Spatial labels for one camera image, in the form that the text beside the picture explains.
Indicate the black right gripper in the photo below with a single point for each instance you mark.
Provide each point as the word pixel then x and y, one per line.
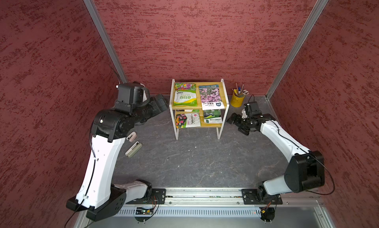
pixel 231 119

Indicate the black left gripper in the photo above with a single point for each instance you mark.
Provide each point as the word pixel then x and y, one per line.
pixel 157 107

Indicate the pink flower seed bag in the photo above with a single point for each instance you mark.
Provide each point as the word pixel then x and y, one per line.
pixel 210 97

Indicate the green white seed bag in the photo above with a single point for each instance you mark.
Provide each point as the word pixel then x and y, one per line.
pixel 185 94

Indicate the white wooden two-tier shelf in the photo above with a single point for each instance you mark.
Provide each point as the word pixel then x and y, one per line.
pixel 183 109

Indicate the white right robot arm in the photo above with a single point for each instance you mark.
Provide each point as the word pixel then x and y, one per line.
pixel 305 171

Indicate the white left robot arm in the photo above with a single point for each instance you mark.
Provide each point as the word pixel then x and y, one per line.
pixel 98 196

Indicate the green lawn seed bag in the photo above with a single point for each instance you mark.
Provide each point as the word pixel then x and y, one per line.
pixel 212 116

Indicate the colourful flower seed bag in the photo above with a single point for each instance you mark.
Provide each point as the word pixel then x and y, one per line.
pixel 187 119

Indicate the small white pink clip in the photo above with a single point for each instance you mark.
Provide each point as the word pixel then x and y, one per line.
pixel 132 136

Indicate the yellow pen cup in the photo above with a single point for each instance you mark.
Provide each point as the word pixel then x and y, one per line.
pixel 238 96

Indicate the white green rectangular box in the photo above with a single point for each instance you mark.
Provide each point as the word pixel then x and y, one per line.
pixel 133 149

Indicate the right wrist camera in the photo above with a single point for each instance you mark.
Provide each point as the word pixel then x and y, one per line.
pixel 245 113

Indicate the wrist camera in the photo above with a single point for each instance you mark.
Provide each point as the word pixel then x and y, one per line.
pixel 245 113
pixel 145 96

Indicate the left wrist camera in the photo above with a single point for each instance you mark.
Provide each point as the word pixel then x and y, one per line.
pixel 145 96

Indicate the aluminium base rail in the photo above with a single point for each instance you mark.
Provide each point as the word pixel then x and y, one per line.
pixel 220 203

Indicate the left aluminium corner post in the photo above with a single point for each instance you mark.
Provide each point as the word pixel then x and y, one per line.
pixel 90 5

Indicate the aluminium corner post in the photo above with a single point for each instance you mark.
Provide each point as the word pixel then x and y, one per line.
pixel 90 5
pixel 302 36

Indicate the right aluminium corner post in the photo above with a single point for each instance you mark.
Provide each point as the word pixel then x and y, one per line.
pixel 302 36

